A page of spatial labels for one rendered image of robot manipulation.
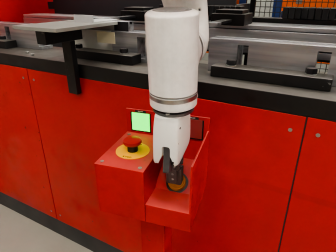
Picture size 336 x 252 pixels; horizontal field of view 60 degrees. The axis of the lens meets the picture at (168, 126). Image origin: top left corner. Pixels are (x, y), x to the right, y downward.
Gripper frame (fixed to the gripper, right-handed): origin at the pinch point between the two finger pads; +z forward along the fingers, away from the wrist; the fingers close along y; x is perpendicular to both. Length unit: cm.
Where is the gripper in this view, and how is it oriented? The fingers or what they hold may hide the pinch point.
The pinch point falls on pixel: (174, 174)
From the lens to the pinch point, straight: 60.4
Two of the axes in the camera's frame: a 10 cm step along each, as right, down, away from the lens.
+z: 0.3, 8.7, 4.9
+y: -3.1, 4.7, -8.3
